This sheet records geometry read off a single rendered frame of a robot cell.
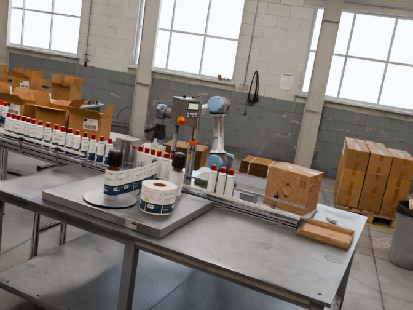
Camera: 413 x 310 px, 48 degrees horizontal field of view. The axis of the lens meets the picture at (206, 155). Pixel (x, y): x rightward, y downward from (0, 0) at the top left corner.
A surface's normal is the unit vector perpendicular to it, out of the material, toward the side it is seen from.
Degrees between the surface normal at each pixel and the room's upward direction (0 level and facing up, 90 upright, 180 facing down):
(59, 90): 89
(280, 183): 90
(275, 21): 90
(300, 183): 90
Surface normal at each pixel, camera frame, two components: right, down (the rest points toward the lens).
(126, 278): -0.42, 0.13
